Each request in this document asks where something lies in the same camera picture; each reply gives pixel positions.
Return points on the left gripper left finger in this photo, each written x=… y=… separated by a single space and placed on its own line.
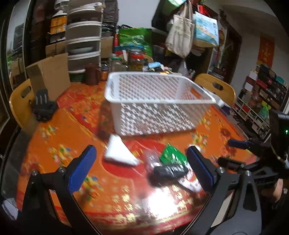
x=38 y=207

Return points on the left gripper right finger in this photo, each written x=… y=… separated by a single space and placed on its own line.
x=244 y=213

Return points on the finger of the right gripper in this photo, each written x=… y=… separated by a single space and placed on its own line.
x=234 y=165
x=256 y=147

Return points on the green snack packet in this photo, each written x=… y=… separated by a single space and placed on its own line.
x=171 y=155

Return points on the dark knitted cloth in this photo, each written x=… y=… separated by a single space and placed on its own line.
x=167 y=174

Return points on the white tissue pack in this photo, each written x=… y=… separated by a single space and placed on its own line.
x=117 y=151

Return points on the white red printed packet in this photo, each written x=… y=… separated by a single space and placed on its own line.
x=190 y=181

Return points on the right wooden chair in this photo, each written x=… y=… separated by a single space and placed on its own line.
x=223 y=90

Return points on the wooden chair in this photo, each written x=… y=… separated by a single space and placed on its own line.
x=20 y=102
x=223 y=90

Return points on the low shelf with items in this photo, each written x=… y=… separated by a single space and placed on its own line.
x=262 y=91

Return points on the clear plastic bag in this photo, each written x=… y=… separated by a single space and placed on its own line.
x=151 y=160

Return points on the red floral table cover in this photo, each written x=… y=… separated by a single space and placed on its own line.
x=116 y=193

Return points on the black phone stand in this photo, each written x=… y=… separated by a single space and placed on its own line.
x=42 y=107

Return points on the white perforated plastic basket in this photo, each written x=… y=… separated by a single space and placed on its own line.
x=147 y=103

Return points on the left wooden chair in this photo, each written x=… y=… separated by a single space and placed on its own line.
x=20 y=102

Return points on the light blue printed bag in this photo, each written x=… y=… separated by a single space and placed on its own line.
x=206 y=33

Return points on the beige canvas tote bag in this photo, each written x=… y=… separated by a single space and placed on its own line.
x=180 y=36

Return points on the cardboard box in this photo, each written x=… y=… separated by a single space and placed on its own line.
x=51 y=74

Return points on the red lid glass jar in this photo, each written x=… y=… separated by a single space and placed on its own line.
x=135 y=60

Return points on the brown ceramic pitcher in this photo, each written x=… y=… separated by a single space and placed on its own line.
x=92 y=74

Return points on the white plastic drawer tower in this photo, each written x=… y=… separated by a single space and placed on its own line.
x=83 y=34

